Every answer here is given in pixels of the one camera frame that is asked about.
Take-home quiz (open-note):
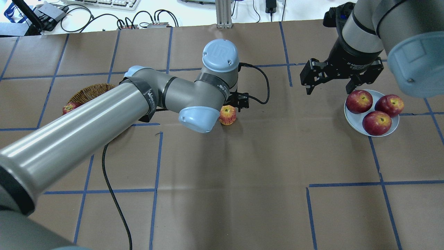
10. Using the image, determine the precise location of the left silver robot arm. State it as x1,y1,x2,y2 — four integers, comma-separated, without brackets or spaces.
0,39,243,250

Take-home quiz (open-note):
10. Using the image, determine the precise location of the red apple plate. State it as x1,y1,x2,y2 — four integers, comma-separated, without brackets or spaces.
345,90,373,114
375,94,404,118
362,111,393,136

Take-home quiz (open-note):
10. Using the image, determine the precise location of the woven wicker basket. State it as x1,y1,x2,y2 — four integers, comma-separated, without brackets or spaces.
67,83,116,105

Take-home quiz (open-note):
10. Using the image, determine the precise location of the red apple plate outer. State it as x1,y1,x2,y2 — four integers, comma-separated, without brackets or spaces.
375,94,404,118

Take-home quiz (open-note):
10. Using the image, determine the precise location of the white keyboard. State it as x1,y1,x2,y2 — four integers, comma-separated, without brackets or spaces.
61,0,141,11

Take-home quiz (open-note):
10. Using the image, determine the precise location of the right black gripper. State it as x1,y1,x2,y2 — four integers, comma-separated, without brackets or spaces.
300,41,384,95

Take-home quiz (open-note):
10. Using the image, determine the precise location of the aluminium frame post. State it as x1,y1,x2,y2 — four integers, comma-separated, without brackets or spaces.
215,0,233,28

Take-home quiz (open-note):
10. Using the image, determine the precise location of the red yellow apple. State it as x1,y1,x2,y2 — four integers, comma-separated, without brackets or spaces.
218,106,237,126

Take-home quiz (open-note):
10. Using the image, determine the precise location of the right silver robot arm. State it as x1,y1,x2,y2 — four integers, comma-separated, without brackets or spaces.
300,0,444,98

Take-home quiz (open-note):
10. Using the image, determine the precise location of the light blue plate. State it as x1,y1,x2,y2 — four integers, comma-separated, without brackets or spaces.
343,90,400,137

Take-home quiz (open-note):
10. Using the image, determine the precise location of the dark red apple in basket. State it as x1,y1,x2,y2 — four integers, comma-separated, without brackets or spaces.
62,102,82,115

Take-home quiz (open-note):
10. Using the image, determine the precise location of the red apple plate back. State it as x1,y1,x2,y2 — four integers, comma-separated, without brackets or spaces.
345,90,373,114

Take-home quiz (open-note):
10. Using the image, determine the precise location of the red apple plate front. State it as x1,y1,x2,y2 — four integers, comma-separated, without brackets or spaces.
362,111,393,136

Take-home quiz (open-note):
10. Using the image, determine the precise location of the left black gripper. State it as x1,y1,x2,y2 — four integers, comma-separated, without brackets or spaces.
224,92,250,111

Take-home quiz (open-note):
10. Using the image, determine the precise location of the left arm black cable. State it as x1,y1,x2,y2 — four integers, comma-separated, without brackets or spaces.
239,62,270,105

